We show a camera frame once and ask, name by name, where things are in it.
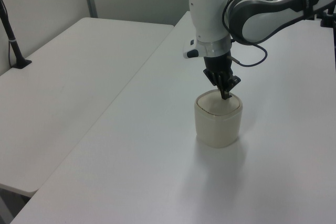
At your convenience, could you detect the cream plastic trash bin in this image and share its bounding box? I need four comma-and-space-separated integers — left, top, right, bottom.
194, 90, 244, 149

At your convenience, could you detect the black clamp stand pole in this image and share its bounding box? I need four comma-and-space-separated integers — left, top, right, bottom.
320, 7, 336, 28

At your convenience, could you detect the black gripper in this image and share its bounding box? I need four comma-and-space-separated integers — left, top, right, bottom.
203, 54, 242, 101

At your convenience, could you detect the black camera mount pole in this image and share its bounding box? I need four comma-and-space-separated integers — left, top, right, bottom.
0, 0, 33, 70

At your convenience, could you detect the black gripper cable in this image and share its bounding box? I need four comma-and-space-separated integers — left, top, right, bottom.
222, 0, 269, 68

